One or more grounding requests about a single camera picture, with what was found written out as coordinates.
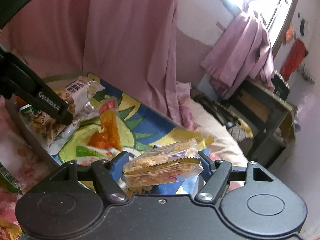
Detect dark handbag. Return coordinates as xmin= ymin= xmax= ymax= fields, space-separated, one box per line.
xmin=190 ymin=88 xmax=254 ymax=142

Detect grey cardboard tray box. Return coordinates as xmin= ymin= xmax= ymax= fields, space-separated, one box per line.
xmin=1 ymin=72 xmax=97 ymax=167

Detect red hanging ornament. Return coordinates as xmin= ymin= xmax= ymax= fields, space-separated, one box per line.
xmin=280 ymin=39 xmax=309 ymax=81

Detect dark wooden desk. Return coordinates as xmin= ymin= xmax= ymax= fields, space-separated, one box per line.
xmin=223 ymin=80 xmax=295 ymax=168

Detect mixed nut bar packet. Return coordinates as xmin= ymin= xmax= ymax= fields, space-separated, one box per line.
xmin=56 ymin=76 xmax=105 ymax=116

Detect peanut brittle clear packet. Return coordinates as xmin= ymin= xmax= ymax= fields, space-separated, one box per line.
xmin=123 ymin=138 xmax=203 ymax=187

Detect white red snack pouch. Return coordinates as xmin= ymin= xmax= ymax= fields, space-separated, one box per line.
xmin=18 ymin=102 xmax=99 ymax=155

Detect green sausage stick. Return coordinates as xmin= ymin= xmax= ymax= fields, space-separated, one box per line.
xmin=0 ymin=164 xmax=23 ymax=195

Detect pink floral bed blanket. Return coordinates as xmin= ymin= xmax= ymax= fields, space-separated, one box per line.
xmin=1 ymin=83 xmax=248 ymax=239

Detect black calendar box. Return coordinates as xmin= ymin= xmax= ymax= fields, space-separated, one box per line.
xmin=272 ymin=71 xmax=290 ymax=101

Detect pink curtain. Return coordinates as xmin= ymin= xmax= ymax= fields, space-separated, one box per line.
xmin=1 ymin=0 xmax=196 ymax=131

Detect small orange fruit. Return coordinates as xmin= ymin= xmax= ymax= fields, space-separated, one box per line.
xmin=16 ymin=96 xmax=27 ymax=108

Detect orange candy clear bag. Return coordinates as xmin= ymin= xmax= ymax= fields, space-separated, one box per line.
xmin=87 ymin=96 xmax=122 ymax=151

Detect purple hanging cloth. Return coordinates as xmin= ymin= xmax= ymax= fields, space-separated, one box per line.
xmin=201 ymin=0 xmax=274 ymax=100

